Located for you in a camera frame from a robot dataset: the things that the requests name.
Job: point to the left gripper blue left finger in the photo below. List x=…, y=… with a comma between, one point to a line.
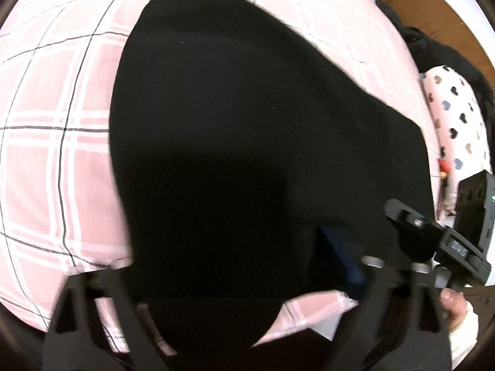
x=76, y=339

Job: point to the black pants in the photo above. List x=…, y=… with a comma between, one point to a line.
x=253, y=174

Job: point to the person right hand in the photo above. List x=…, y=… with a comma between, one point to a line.
x=455, y=304

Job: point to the white heart pattern pillow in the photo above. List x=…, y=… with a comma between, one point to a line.
x=460, y=130

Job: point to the brown wooden headboard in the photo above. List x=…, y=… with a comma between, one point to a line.
x=438, y=20

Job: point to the pink plaid bed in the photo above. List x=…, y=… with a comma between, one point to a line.
x=60, y=206

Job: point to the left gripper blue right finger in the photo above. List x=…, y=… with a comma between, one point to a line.
x=397, y=323

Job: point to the small red toy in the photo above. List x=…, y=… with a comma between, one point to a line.
x=445, y=168

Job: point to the black clothes pile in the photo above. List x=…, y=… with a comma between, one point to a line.
x=429, y=53

